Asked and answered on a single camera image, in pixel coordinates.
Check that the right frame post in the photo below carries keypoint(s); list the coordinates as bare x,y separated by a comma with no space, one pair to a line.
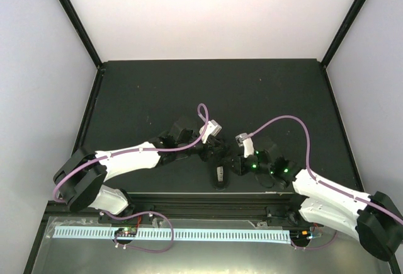
342,31

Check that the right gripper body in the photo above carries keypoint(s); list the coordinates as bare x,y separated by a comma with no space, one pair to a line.
242,169

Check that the right controller board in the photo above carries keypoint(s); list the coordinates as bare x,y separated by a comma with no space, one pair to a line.
306,234

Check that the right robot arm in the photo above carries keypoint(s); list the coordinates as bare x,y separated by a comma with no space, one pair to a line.
373,220

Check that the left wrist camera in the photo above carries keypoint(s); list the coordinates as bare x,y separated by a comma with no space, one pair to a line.
213,128

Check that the frame post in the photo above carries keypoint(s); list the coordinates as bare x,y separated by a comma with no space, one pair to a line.
78,26
342,31

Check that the black sneaker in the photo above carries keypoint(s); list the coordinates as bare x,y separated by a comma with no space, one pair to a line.
219,168

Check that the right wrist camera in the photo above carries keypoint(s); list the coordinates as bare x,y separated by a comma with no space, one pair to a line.
245,141

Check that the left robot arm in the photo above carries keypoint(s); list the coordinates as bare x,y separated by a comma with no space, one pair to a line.
80,182

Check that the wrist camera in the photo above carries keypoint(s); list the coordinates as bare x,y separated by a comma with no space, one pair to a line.
213,128
245,141

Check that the left controller board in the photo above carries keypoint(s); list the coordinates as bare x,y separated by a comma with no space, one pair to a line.
126,232

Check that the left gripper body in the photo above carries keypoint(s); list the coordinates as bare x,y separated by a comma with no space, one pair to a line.
203,154

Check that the black aluminium rail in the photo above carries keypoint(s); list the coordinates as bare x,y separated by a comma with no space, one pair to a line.
273,209

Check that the left frame post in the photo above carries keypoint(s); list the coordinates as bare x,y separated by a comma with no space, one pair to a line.
78,26

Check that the controller board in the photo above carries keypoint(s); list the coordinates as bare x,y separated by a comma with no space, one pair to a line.
306,234
126,232

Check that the white slotted cable duct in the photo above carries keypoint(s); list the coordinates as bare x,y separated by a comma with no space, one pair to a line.
166,234

